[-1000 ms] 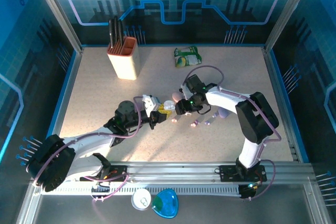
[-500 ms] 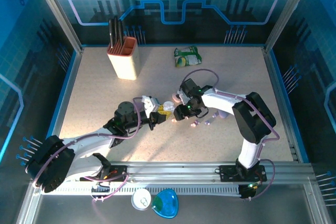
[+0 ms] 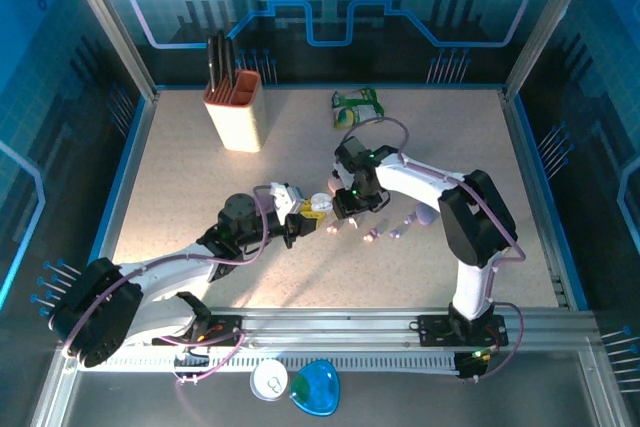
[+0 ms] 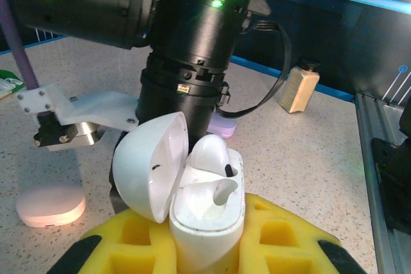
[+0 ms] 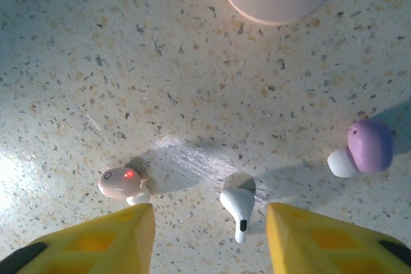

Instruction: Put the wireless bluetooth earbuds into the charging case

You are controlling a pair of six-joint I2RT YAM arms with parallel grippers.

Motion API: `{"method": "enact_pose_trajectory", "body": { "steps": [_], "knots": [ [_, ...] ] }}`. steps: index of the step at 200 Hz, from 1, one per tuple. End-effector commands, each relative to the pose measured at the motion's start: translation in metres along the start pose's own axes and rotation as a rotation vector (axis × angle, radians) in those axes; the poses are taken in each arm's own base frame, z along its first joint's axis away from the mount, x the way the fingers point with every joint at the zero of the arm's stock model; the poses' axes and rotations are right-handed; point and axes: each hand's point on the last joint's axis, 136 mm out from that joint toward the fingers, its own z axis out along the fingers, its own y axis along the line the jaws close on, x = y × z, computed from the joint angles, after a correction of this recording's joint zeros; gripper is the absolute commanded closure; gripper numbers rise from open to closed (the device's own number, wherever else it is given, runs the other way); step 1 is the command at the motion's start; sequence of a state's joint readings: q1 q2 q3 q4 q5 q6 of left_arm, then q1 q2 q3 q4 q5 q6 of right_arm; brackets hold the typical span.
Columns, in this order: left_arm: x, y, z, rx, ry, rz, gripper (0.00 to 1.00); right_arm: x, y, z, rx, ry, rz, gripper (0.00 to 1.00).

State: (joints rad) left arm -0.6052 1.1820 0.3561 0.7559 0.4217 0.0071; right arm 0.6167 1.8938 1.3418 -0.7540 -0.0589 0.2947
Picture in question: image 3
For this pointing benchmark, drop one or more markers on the lavender earbud charging case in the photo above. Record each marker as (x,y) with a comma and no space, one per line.
(425,216)

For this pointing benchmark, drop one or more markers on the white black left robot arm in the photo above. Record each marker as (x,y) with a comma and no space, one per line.
(170,272)

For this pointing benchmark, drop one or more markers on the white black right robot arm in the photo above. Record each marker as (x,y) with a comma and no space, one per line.
(415,177)

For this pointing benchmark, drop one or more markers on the green snack bag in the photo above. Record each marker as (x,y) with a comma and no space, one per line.
(357,107)

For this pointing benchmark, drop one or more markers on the beige knife block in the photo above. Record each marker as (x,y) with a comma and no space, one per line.
(237,122)

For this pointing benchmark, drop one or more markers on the white round lid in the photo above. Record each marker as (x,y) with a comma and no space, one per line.
(270,381)

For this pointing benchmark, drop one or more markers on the blue plastic dish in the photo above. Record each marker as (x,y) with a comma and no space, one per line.
(315,388)

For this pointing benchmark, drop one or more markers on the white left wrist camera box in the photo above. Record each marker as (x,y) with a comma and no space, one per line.
(285,197)

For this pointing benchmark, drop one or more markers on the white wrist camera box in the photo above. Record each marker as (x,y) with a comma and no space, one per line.
(334,179)
(285,197)

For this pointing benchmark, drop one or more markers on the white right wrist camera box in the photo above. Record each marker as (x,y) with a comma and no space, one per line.
(334,179)

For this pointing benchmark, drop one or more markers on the aluminium mounting rail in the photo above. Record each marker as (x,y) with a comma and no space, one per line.
(325,319)

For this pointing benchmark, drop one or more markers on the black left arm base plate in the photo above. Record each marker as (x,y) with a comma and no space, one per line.
(225,324)

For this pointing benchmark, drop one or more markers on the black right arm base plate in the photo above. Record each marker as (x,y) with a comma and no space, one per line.
(432,332)

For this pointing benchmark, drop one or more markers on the table side rail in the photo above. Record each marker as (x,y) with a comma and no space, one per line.
(142,122)
(517,122)

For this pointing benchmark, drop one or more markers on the aluminium frame post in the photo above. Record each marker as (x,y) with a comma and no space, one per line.
(110,27)
(550,22)

